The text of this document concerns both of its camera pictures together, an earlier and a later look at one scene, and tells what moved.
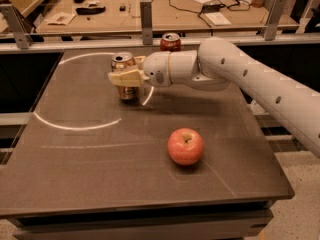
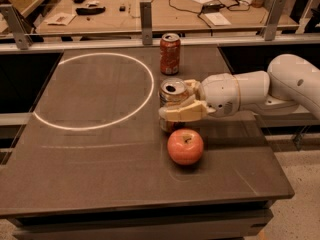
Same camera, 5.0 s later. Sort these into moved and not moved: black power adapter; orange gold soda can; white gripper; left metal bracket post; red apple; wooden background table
Moved: orange gold soda can; white gripper
Not moved: red apple; black power adapter; wooden background table; left metal bracket post
